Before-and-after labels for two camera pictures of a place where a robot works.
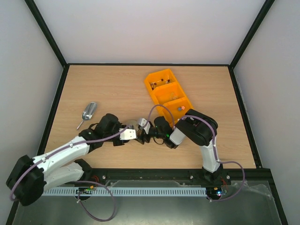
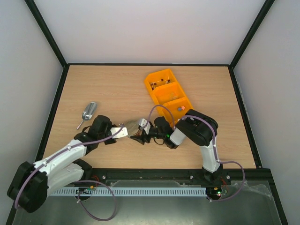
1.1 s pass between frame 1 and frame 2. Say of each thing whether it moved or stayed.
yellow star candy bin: stayed
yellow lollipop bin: stayed
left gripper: moved
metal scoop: stayed
